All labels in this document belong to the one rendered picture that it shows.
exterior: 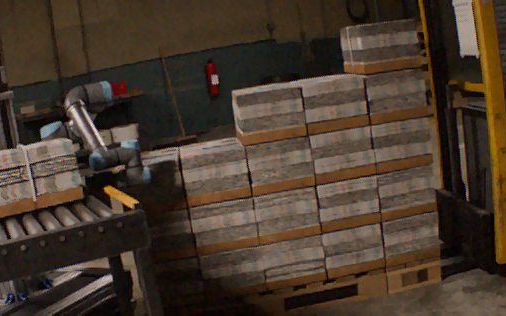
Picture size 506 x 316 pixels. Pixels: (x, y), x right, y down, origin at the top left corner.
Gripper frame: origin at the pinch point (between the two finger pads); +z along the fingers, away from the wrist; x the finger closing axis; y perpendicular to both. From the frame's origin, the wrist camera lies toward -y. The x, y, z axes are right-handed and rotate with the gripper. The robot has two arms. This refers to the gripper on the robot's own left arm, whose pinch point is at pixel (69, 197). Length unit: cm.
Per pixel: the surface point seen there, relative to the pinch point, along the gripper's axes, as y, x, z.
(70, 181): 9.9, 22.2, 1.6
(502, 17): 47, -415, -730
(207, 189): -11, -5, -62
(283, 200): -22, 6, -93
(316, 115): 13, 13, -112
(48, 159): 19.7, 22.5, 8.3
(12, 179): 15.5, 22.6, 23.4
